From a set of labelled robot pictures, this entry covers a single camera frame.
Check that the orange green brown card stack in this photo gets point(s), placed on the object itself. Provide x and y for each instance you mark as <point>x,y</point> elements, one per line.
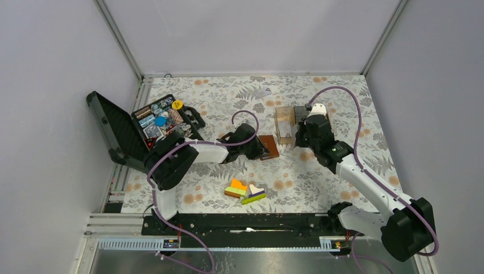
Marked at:
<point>236,189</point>

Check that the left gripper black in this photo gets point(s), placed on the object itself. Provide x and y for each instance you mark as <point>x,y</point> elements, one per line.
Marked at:
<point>259,149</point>

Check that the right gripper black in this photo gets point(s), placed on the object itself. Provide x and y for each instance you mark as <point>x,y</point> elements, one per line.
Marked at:
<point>299,141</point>

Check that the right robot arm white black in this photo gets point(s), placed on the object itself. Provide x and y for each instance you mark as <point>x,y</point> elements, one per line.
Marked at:
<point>405,226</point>

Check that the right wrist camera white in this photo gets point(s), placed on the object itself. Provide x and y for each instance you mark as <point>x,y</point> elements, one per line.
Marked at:
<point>318,109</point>

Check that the brown leather card holder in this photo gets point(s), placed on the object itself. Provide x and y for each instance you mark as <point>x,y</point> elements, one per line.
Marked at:
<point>271,149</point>

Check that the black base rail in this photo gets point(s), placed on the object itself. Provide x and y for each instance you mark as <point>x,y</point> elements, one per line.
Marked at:
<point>251,230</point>

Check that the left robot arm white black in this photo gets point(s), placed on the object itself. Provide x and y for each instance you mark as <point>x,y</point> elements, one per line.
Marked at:
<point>172,157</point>

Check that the white purple green card stack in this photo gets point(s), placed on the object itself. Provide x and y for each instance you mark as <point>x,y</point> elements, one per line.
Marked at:
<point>256,194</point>

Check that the floral patterned table mat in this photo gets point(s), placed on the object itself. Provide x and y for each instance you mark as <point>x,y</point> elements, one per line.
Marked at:
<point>294,182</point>

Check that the yellow poker chip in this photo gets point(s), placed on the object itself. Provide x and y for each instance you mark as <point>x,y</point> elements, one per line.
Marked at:
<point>177,105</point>

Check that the silver card on mat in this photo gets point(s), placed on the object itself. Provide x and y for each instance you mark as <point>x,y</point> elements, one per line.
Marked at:
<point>261,93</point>

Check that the black poker chip case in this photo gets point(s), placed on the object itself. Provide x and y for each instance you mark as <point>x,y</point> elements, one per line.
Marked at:
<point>130,136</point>

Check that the blue poker chip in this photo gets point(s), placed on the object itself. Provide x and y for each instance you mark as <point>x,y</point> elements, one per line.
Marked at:
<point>160,121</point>

